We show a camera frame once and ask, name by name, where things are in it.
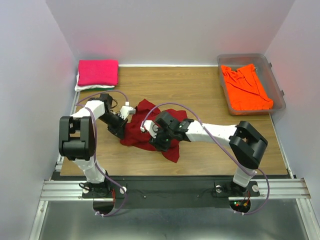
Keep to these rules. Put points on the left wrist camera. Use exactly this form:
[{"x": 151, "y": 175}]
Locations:
[{"x": 126, "y": 111}]

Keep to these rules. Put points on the folded pink t shirt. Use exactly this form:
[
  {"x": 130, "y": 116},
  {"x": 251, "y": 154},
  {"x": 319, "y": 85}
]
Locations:
[{"x": 98, "y": 72}]

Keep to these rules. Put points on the dark red t shirt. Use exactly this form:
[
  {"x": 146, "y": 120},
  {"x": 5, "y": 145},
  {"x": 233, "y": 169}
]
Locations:
[{"x": 134, "y": 137}]

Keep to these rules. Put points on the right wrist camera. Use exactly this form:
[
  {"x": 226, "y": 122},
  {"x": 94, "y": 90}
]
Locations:
[{"x": 150, "y": 127}]

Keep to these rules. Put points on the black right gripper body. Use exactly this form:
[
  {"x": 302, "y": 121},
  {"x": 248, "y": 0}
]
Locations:
[{"x": 162, "y": 140}]

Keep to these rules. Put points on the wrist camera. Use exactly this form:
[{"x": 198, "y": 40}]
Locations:
[
  {"x": 126, "y": 111},
  {"x": 150, "y": 127}
]

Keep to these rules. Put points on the folded white t shirt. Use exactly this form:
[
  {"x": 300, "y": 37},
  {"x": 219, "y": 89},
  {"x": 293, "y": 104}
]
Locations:
[{"x": 79, "y": 88}]

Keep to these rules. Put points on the clear plastic bin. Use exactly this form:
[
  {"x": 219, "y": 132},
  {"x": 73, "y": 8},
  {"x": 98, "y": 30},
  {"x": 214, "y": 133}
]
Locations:
[{"x": 263, "y": 69}]

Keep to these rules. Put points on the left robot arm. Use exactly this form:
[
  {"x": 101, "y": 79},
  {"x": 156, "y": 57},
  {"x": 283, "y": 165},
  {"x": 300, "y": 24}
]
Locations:
[{"x": 77, "y": 139}]

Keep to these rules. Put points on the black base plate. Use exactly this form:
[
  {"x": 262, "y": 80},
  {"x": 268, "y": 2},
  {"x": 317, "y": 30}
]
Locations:
[{"x": 169, "y": 192}]

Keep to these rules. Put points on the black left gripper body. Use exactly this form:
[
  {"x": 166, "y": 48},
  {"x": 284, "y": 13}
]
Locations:
[{"x": 114, "y": 122}]

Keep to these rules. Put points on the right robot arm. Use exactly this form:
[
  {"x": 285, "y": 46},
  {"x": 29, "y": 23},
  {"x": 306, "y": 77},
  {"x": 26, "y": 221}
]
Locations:
[{"x": 242, "y": 142}]

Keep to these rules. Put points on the folded green t shirt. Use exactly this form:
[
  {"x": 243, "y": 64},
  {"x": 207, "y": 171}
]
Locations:
[{"x": 99, "y": 89}]

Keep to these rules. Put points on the aluminium rail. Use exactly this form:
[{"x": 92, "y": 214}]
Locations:
[{"x": 70, "y": 191}]

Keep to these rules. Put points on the orange t shirt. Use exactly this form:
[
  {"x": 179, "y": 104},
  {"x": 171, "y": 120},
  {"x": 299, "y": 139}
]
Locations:
[{"x": 245, "y": 90}]

